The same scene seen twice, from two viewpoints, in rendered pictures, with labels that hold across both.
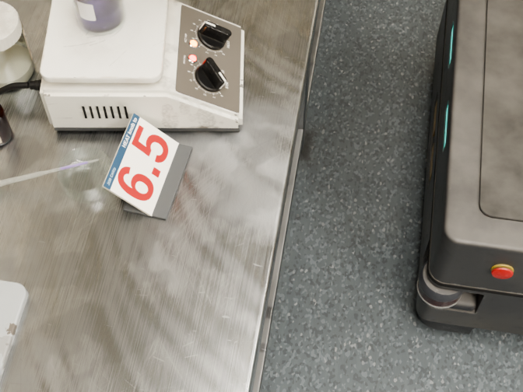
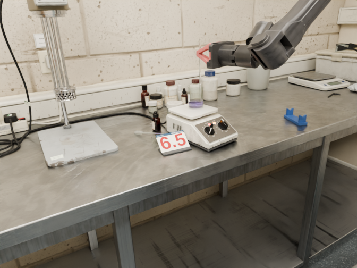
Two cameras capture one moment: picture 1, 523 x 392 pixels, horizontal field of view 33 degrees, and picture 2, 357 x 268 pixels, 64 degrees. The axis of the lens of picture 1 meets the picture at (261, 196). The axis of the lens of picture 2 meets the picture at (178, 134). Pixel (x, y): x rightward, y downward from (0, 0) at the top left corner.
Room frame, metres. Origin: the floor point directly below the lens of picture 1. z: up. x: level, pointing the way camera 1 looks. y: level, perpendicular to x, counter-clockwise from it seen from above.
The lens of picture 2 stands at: (0.03, -0.50, 1.11)
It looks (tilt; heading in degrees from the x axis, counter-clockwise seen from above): 22 degrees down; 52
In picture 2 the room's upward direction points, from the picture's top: 2 degrees counter-clockwise
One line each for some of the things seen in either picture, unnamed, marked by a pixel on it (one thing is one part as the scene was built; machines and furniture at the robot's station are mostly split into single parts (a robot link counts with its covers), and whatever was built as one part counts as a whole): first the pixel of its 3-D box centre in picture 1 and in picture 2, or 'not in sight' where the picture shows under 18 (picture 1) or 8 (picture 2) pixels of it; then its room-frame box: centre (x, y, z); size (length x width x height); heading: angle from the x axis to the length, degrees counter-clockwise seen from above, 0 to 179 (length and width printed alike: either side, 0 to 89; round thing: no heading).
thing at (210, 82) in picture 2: not in sight; (210, 85); (0.96, 0.43, 0.81); 0.07 x 0.07 x 0.13
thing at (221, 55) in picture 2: not in sight; (229, 55); (0.65, 0.04, 1.01); 0.10 x 0.07 x 0.07; 6
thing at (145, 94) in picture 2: not in sight; (145, 95); (0.68, 0.54, 0.80); 0.04 x 0.04 x 0.10
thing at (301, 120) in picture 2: not in sight; (295, 116); (0.96, -0.01, 0.77); 0.10 x 0.03 x 0.04; 62
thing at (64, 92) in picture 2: not in sight; (58, 57); (0.30, 0.39, 1.02); 0.07 x 0.07 x 0.25
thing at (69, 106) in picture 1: (137, 62); (198, 124); (0.61, 0.13, 0.79); 0.22 x 0.13 x 0.08; 90
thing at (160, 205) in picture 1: (149, 166); (173, 142); (0.49, 0.11, 0.77); 0.09 x 0.06 x 0.04; 165
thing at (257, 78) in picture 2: not in sight; (257, 73); (1.29, 0.41, 0.82); 0.18 x 0.13 x 0.15; 49
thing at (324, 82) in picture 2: not in sight; (317, 80); (1.55, 0.21, 0.77); 0.26 x 0.19 x 0.05; 75
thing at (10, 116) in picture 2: not in sight; (10, 118); (0.16, 0.63, 0.80); 0.07 x 0.04 x 0.02; 81
